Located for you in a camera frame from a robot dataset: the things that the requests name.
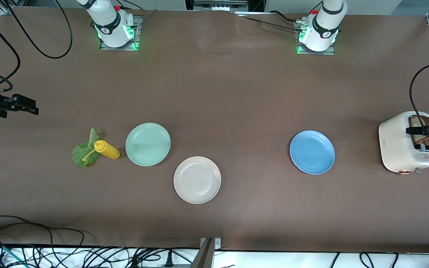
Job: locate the yellow squeeze bottle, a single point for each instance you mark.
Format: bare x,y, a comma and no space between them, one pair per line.
108,150

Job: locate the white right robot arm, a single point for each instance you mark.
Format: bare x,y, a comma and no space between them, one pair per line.
112,28

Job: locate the black equipment box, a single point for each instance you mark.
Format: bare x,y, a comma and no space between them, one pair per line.
257,4

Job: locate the black power plug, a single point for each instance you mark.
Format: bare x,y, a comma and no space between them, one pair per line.
168,259

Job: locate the beige plate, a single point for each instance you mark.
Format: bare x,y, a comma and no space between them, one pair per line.
197,180

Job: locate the green lettuce leaf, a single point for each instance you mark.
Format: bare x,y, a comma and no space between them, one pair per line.
82,154

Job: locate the green plate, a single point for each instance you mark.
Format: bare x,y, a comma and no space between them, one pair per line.
148,144

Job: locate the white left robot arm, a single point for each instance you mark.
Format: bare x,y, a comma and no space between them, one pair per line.
324,33

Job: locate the grey metal bracket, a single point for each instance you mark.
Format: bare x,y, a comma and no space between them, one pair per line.
204,258

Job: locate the blue plate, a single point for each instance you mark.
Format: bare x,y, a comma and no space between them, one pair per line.
312,152

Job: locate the cream white toaster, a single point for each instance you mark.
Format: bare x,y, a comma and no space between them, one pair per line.
395,149

